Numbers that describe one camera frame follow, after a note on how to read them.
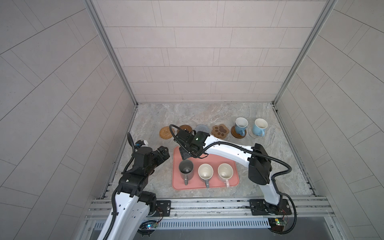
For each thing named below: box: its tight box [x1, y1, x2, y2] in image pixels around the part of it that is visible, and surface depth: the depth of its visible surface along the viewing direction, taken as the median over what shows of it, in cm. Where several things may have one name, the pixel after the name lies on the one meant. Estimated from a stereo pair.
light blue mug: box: [253, 118, 268, 137], surface depth 95 cm
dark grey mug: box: [179, 159, 194, 186], surface depth 75 cm
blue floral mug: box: [235, 117, 249, 136], surface depth 95 cm
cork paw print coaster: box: [211, 124, 230, 139], surface depth 103 cm
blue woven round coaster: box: [194, 124, 210, 134], surface depth 104 cm
